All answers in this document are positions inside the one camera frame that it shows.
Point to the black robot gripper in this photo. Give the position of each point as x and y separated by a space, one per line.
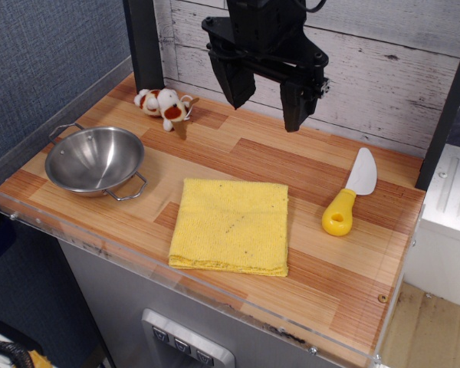
267 38

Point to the yellow cloth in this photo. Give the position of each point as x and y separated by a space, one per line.
236 226

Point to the white brown plush dog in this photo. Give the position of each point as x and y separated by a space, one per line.
167 104

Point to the white appliance at right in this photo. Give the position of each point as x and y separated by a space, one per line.
433 261

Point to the grey metal cabinet front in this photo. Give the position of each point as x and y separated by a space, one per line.
243 313

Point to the silver dispenser panel with buttons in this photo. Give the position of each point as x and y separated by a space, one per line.
174 345

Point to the yellow object bottom left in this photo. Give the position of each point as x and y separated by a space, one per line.
39 361

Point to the toy knife yellow handle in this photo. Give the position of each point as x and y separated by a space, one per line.
337 219

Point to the dark vertical post left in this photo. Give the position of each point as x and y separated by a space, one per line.
142 32

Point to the dark vertical post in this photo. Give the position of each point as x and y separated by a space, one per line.
441 134
142 32

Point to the stainless steel bowl with handles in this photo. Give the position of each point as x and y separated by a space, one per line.
94 161

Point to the dark vertical post right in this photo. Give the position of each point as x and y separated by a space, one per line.
441 134

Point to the clear acrylic guard rail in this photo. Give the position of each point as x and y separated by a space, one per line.
343 287

